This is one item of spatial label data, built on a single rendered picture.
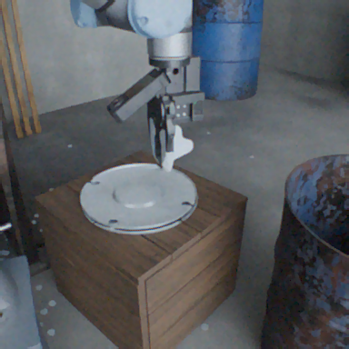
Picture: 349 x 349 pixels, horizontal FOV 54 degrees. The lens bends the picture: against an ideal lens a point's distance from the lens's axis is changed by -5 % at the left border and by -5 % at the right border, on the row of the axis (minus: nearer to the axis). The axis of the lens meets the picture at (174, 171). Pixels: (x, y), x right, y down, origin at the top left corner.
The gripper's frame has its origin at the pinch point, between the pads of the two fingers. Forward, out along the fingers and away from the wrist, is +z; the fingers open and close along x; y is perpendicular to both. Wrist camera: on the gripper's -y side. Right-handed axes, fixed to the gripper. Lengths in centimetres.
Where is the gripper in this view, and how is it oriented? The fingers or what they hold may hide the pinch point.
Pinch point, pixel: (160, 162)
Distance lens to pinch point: 68.9
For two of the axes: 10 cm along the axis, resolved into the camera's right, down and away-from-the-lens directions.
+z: 0.1, 8.7, 5.0
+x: -4.3, -4.5, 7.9
